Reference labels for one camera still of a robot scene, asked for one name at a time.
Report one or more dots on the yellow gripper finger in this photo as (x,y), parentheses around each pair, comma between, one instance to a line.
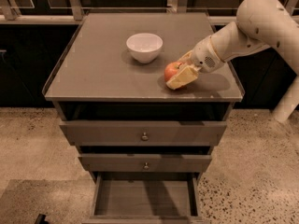
(185,75)
(186,58)

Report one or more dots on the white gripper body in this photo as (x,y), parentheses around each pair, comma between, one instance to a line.
(204,55)

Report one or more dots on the red apple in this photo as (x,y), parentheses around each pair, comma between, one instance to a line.
(171,69)

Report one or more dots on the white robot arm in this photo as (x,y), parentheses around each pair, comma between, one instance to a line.
(258,23)

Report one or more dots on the brass top drawer knob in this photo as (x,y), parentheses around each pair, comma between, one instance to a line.
(144,137)

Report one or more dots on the brass drawer knob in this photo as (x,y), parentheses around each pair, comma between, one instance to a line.
(146,166)
(144,137)

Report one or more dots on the grey drawer cabinet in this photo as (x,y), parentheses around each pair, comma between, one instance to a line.
(98,79)

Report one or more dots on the brass middle drawer knob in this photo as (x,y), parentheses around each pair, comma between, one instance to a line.
(146,166)

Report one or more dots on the grey top drawer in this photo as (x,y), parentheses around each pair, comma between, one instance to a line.
(128,133)

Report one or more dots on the grey drawer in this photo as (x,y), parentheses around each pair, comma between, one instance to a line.
(135,162)
(128,133)
(145,198)

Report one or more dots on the grey middle drawer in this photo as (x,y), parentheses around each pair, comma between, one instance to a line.
(135,162)

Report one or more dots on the grey bottom drawer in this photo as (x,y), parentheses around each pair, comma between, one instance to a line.
(145,198)

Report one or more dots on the white ceramic bowl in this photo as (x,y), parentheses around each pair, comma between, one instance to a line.
(144,47)

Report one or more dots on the black object at floor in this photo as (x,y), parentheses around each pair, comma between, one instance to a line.
(41,219)

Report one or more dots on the metal window railing frame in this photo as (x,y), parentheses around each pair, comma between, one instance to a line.
(219,12)

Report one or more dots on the white cylindrical robot post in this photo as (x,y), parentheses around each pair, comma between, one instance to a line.
(288,102)

